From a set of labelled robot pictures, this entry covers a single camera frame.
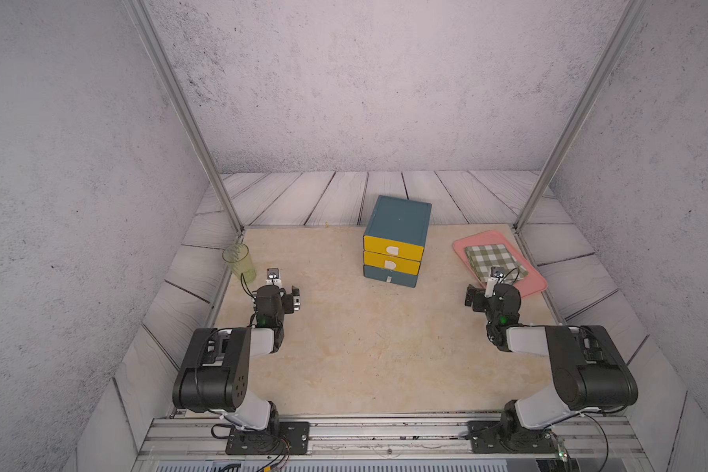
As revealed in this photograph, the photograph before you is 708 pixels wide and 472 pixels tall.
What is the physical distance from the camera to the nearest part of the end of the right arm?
2.83 feet

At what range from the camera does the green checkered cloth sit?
107 centimetres

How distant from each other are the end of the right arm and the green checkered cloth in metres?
0.19
